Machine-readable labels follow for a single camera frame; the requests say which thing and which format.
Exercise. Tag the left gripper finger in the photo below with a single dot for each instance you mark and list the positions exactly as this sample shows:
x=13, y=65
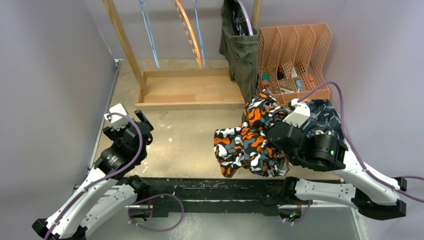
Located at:
x=146, y=131
x=140, y=115

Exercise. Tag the orange hanger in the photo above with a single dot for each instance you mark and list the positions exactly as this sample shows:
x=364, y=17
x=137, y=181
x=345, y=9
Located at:
x=188, y=29

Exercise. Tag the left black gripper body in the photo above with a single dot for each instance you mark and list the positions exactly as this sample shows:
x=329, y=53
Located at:
x=119, y=135

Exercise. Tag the dark shark print shorts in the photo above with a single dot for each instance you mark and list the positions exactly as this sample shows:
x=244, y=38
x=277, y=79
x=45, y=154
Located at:
x=323, y=119

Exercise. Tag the wooden clothes rack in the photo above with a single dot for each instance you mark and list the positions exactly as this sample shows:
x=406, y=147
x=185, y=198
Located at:
x=179, y=87

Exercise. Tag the orange camouflage shorts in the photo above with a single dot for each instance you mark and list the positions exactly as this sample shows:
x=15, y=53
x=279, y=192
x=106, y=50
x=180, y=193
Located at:
x=247, y=145

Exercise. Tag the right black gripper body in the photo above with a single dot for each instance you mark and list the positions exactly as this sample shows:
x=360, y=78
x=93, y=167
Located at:
x=297, y=127

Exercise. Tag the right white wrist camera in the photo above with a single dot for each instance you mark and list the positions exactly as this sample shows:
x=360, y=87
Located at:
x=299, y=115

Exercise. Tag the orange file organizer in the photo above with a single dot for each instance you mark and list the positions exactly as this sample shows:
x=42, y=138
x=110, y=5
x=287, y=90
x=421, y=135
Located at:
x=303, y=47

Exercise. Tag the white blue marker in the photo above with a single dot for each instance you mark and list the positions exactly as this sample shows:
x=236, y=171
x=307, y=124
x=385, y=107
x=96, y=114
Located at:
x=291, y=85

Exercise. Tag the orange pink small item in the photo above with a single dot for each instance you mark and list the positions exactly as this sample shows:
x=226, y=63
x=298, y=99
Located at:
x=309, y=81

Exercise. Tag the lavender wavy hanger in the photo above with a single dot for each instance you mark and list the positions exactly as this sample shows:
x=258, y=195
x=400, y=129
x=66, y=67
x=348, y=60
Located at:
x=240, y=18

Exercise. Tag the green pink small item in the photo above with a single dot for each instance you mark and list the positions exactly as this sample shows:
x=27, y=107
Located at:
x=266, y=82

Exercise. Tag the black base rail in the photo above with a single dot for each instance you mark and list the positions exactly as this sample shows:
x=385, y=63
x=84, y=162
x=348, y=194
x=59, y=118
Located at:
x=220, y=195

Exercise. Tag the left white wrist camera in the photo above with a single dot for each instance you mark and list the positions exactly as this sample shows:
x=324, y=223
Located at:
x=117, y=116

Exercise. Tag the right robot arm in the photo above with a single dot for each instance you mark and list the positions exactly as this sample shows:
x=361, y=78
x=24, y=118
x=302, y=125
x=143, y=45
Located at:
x=366, y=190

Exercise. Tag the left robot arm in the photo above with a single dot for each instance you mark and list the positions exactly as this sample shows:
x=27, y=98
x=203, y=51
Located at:
x=87, y=208

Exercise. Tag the black red small item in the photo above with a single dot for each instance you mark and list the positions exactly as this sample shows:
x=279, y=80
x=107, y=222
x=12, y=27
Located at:
x=280, y=74

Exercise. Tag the light blue wire hanger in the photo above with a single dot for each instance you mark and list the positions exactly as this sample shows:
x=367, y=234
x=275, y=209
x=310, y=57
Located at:
x=148, y=27

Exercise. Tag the olive green shorts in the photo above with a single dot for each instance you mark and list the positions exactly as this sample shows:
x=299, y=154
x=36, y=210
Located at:
x=241, y=53

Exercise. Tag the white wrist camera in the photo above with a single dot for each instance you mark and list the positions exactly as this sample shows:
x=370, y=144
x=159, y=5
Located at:
x=299, y=115
x=117, y=116

